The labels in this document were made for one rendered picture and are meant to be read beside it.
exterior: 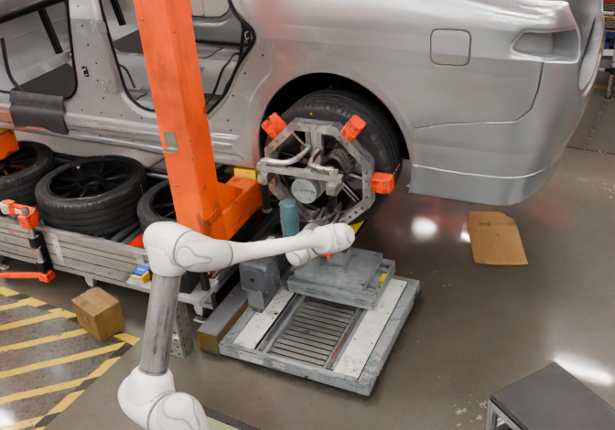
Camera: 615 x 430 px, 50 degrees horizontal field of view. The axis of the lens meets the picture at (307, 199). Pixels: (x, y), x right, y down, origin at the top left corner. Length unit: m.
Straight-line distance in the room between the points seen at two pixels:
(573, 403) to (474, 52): 1.42
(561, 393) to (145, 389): 1.57
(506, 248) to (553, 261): 0.27
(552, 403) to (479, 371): 0.64
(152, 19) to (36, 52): 2.27
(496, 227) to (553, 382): 1.67
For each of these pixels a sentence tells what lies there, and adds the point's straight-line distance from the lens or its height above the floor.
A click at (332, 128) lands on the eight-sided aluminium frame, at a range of 3.00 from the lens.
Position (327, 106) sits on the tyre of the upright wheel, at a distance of 3.09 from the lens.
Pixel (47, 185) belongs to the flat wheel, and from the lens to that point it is 4.34.
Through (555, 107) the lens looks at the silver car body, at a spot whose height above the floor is 1.22.
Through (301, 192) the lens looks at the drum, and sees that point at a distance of 3.06.
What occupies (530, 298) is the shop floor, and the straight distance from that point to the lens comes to 3.82.
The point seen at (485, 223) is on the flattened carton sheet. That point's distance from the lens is 4.38.
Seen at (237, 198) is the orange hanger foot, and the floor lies 0.68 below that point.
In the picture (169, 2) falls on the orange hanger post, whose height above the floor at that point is 1.74.
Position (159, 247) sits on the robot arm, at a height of 1.10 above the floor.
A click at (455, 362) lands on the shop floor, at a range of 3.39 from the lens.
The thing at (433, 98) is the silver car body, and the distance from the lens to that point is 2.96.
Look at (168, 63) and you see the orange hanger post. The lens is 2.84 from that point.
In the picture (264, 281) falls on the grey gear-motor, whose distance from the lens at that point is 3.38.
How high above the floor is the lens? 2.35
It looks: 30 degrees down
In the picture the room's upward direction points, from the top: 5 degrees counter-clockwise
